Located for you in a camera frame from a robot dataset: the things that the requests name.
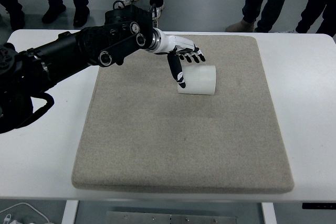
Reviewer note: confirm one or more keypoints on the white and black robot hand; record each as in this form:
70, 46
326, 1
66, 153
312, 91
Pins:
176, 48

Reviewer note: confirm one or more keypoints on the white ribbed cup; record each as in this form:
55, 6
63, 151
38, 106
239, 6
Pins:
199, 80

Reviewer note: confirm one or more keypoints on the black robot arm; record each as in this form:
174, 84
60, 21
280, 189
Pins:
27, 75

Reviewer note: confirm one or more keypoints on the white and grey sneaker right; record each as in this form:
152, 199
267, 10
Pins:
155, 8

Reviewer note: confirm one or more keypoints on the tan suede boot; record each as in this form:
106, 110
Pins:
240, 27

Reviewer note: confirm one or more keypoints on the black leather shoe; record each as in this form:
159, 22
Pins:
81, 16
52, 14

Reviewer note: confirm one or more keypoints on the beige felt mat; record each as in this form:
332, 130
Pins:
141, 135

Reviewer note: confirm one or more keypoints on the black table control panel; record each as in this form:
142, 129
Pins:
319, 206

